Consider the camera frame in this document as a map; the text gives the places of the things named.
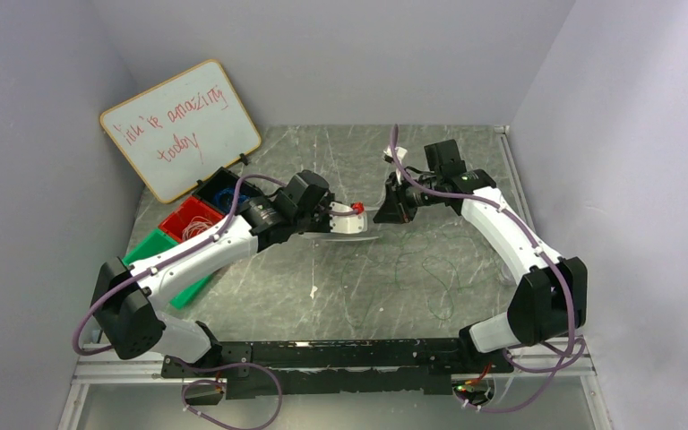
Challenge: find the green storage bin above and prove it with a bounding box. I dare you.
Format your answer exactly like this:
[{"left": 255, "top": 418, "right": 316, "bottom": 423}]
[{"left": 123, "top": 229, "right": 212, "bottom": 310}]

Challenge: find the red storage bin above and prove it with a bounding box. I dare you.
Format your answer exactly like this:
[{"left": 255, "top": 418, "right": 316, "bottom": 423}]
[{"left": 158, "top": 196, "right": 224, "bottom": 243}]

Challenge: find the whiteboard with red writing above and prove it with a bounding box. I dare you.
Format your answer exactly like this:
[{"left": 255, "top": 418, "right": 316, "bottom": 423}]
[{"left": 99, "top": 59, "right": 262, "bottom": 203}]

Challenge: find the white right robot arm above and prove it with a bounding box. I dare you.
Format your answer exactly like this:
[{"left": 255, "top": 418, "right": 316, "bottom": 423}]
[{"left": 374, "top": 139, "right": 587, "bottom": 353}]

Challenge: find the blue cable coil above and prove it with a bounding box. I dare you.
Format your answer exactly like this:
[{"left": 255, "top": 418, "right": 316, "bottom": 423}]
[{"left": 211, "top": 187, "right": 245, "bottom": 209}]

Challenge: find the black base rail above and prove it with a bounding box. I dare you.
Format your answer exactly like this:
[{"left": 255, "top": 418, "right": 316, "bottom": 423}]
[{"left": 161, "top": 337, "right": 513, "bottom": 400}]

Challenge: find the white cable coil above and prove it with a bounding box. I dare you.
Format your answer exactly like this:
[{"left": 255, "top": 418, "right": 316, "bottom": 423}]
[{"left": 181, "top": 216, "right": 218, "bottom": 242}]

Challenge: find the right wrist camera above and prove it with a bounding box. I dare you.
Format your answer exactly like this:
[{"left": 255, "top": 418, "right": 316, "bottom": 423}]
[{"left": 383, "top": 146, "right": 408, "bottom": 165}]

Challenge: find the black storage bin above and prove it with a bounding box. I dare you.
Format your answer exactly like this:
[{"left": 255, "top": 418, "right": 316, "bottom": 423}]
[{"left": 192, "top": 168, "right": 263, "bottom": 215}]

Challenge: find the white perforated filament spool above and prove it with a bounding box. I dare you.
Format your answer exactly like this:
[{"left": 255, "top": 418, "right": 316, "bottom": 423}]
[{"left": 301, "top": 203, "right": 380, "bottom": 242}]

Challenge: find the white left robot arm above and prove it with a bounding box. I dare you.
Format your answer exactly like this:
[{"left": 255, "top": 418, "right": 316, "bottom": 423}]
[{"left": 86, "top": 170, "right": 332, "bottom": 364}]

